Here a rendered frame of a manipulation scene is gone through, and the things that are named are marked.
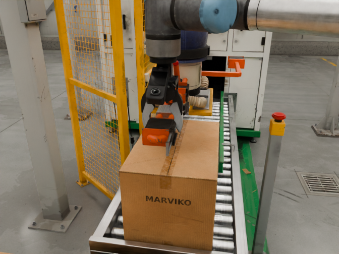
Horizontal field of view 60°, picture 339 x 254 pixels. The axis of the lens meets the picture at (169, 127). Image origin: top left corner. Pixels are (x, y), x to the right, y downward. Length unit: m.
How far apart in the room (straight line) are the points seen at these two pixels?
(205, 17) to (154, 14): 0.14
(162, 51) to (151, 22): 0.07
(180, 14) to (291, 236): 2.03
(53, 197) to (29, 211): 0.40
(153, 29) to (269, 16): 0.27
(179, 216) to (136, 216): 0.19
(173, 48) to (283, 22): 0.26
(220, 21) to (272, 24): 0.14
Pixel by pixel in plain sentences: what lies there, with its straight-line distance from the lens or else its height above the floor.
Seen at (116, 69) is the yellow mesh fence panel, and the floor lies 1.20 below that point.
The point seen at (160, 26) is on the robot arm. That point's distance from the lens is 0.74.
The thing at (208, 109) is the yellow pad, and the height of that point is 1.16.
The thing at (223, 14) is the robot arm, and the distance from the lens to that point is 0.68.
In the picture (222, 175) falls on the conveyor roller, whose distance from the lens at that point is 1.99.
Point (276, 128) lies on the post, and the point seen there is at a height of 0.97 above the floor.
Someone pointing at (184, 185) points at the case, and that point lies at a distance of 1.20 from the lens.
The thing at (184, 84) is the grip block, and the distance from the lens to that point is 1.17.
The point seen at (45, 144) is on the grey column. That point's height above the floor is 0.68.
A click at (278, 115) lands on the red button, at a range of 1.63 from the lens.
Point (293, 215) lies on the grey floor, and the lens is 2.66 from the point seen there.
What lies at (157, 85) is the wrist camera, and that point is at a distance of 0.73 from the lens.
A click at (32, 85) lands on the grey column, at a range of 2.06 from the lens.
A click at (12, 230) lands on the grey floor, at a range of 2.63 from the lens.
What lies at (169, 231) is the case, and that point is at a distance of 1.36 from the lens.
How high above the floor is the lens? 1.59
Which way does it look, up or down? 24 degrees down
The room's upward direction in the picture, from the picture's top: straight up
